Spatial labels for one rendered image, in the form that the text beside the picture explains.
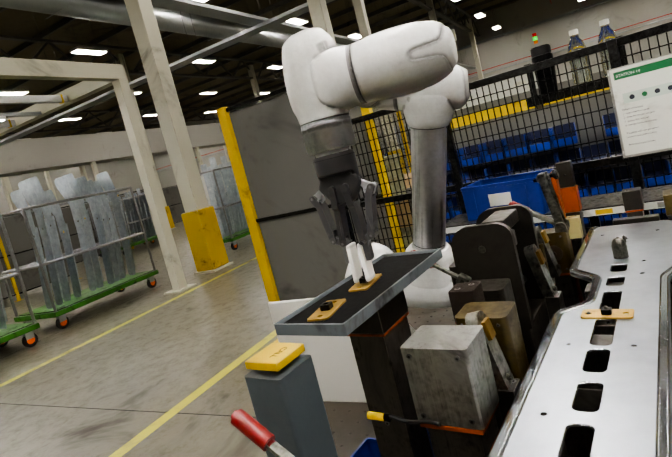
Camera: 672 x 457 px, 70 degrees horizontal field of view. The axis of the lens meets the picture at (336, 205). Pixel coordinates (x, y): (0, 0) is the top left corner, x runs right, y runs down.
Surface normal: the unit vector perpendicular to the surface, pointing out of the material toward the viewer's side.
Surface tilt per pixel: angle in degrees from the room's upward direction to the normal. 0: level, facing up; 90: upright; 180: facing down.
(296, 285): 90
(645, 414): 0
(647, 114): 90
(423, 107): 107
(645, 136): 90
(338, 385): 90
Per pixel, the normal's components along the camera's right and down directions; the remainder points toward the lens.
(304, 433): 0.80, -0.15
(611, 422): -0.25, -0.96
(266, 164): -0.45, 0.20
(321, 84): -0.15, 0.18
